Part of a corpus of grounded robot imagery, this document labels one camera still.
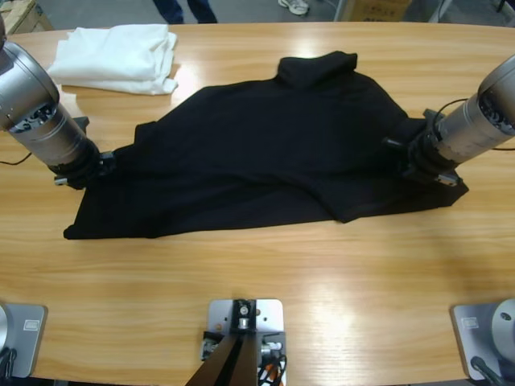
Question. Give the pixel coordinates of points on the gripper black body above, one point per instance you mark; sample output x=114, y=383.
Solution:
x=84, y=171
x=424, y=161

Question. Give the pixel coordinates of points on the black polo shirt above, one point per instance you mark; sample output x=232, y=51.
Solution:
x=261, y=161

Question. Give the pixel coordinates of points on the white folded cloth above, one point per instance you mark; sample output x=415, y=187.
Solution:
x=108, y=56

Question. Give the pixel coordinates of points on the brown cardboard box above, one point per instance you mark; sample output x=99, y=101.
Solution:
x=378, y=10

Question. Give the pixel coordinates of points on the wooden pallet stack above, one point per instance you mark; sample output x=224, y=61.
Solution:
x=24, y=16

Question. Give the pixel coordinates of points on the grey metal leg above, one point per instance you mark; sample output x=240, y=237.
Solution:
x=342, y=10

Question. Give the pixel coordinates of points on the bystander in blue jeans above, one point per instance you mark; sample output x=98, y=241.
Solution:
x=173, y=10

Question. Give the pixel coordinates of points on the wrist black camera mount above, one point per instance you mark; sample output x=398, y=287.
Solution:
x=432, y=114
x=80, y=124

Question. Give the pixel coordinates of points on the white metal frame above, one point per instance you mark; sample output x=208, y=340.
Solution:
x=438, y=10

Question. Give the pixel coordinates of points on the arm grey base plate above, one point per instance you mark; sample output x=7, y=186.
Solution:
x=470, y=333
x=24, y=337

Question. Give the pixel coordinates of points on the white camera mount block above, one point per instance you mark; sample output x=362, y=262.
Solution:
x=219, y=313

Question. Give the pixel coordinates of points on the dark camera post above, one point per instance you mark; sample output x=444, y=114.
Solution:
x=235, y=362

